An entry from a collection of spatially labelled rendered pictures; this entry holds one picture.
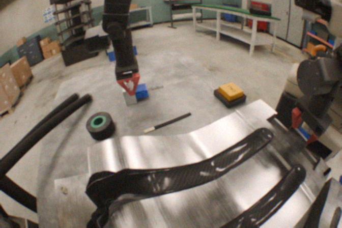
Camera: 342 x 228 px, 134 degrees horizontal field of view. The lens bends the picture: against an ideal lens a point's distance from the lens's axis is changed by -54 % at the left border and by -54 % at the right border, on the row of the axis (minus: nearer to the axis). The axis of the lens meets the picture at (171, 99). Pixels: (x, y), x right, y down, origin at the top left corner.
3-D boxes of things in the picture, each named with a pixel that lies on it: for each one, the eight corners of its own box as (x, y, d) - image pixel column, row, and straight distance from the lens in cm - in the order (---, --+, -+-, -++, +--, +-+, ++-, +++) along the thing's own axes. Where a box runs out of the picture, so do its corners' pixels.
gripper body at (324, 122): (321, 136, 35) (339, 108, 32) (292, 106, 37) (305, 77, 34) (329, 125, 41) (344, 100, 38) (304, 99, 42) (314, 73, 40)
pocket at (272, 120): (271, 123, 39) (276, 112, 37) (285, 137, 38) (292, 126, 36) (260, 131, 36) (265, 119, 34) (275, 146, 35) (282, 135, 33)
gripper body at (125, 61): (115, 79, 42) (109, 53, 39) (117, 63, 51) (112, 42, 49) (139, 74, 41) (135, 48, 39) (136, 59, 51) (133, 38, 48)
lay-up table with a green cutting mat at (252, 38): (218, 28, 565) (218, 1, 554) (275, 52, 420) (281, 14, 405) (191, 31, 500) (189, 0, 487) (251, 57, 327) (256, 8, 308)
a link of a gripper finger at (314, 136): (302, 159, 40) (323, 132, 34) (285, 138, 41) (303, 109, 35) (313, 146, 45) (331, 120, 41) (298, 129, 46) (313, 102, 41)
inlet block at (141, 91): (162, 88, 54) (161, 75, 52) (165, 96, 50) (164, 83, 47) (125, 96, 54) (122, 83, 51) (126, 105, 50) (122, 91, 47)
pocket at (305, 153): (299, 152, 38) (308, 142, 36) (312, 167, 39) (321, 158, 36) (290, 163, 35) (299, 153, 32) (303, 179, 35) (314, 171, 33)
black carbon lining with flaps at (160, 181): (259, 130, 34) (275, 93, 28) (305, 181, 33) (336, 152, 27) (90, 199, 28) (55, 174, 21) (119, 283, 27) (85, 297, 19)
